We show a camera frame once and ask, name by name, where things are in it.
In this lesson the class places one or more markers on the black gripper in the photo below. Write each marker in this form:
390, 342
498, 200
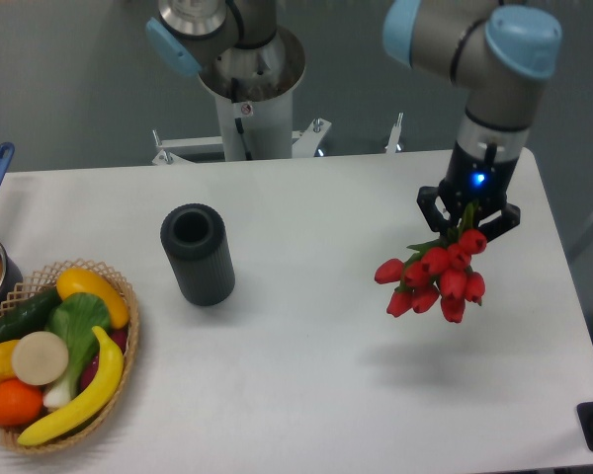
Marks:
484, 180

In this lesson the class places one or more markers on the red tulip bouquet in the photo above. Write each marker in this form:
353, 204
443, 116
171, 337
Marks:
438, 272

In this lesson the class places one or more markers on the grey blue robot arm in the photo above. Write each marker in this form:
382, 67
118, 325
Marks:
502, 52

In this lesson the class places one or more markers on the dark grey ribbed vase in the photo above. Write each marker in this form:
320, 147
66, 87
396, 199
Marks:
194, 239

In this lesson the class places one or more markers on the purple red vegetable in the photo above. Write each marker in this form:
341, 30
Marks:
119, 337

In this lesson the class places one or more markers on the yellow banana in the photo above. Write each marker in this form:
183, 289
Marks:
85, 405

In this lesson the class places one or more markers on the green bok choy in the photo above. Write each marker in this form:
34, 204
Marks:
72, 321

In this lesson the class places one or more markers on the woven wicker basket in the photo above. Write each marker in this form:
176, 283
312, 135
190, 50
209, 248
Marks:
36, 283

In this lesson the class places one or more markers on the green cucumber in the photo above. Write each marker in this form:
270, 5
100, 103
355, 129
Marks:
29, 316

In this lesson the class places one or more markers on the beige round disc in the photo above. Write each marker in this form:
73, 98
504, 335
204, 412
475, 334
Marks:
39, 358

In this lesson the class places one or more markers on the orange fruit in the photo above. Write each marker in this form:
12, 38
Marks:
20, 403

